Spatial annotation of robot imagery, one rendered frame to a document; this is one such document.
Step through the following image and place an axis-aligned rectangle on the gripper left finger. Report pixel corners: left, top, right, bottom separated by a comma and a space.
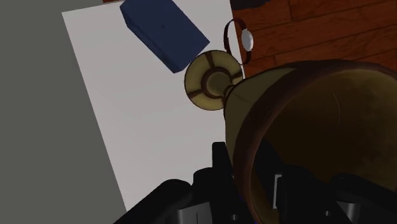
114, 141, 249, 224

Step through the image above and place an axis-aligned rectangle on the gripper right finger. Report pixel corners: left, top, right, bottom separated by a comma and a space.
251, 140, 397, 224

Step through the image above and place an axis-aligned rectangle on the gold and brown goblet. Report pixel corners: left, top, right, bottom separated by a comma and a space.
183, 49, 397, 224

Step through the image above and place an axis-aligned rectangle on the brown wristwatch with white face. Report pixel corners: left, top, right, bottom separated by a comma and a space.
223, 17, 254, 66

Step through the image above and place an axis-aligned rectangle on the dark blue box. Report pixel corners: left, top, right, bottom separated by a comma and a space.
119, 0, 211, 74

